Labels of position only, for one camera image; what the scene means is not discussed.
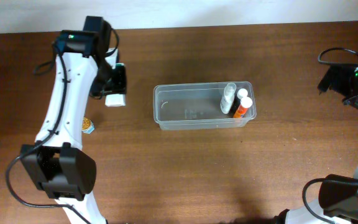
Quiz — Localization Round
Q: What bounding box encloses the green white medicine box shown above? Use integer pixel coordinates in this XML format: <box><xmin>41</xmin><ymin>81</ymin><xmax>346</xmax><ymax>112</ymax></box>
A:
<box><xmin>105</xmin><ymin>94</ymin><xmax>126</xmax><ymax>107</ymax></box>

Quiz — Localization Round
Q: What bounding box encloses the small jar gold lid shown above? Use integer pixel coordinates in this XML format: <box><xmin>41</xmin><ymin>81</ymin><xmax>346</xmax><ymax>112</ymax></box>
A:
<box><xmin>81</xmin><ymin>118</ymin><xmax>94</xmax><ymax>134</ymax></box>

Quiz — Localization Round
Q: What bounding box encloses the orange tablet tube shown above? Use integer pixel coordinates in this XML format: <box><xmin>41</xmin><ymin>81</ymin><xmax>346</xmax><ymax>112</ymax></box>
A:
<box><xmin>233</xmin><ymin>96</ymin><xmax>253</xmax><ymax>118</ymax></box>

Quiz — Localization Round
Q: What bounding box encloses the black bottle white cap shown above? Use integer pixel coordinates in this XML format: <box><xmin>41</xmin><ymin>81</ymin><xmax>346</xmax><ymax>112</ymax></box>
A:
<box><xmin>229</xmin><ymin>88</ymin><xmax>248</xmax><ymax>116</ymax></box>

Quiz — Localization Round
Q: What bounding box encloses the white tube bottle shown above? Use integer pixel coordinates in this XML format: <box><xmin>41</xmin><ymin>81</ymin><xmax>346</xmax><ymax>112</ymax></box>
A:
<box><xmin>220</xmin><ymin>83</ymin><xmax>237</xmax><ymax>114</ymax></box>

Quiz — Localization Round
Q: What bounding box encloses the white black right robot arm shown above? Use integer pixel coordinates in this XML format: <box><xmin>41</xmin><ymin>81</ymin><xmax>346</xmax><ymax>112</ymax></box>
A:
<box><xmin>271</xmin><ymin>48</ymin><xmax>358</xmax><ymax>223</ymax></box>

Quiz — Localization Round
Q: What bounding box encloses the clear plastic container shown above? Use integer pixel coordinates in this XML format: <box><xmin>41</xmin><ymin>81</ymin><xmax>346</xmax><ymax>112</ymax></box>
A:
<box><xmin>153</xmin><ymin>82</ymin><xmax>257</xmax><ymax>131</ymax></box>

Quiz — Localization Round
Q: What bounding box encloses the black left camera cable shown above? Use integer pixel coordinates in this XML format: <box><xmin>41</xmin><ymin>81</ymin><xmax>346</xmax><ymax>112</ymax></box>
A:
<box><xmin>5</xmin><ymin>27</ymin><xmax>120</xmax><ymax>224</ymax></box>

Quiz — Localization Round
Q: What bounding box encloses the black camera cable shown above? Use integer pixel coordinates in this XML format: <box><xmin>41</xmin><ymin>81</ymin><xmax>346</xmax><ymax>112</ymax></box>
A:
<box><xmin>301</xmin><ymin>47</ymin><xmax>358</xmax><ymax>224</ymax></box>
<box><xmin>5</xmin><ymin>27</ymin><xmax>120</xmax><ymax>224</ymax></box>

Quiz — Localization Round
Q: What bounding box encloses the black right camera cable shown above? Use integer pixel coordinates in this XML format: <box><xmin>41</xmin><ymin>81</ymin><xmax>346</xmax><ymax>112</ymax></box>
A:
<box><xmin>301</xmin><ymin>47</ymin><xmax>358</xmax><ymax>224</ymax></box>

